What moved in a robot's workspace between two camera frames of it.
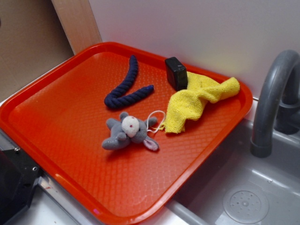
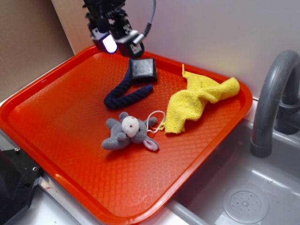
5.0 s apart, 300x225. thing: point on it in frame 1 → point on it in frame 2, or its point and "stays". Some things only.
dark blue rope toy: [119, 96] stays
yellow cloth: [186, 105] stays
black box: [176, 73] → [143, 70]
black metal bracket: [18, 175] stays
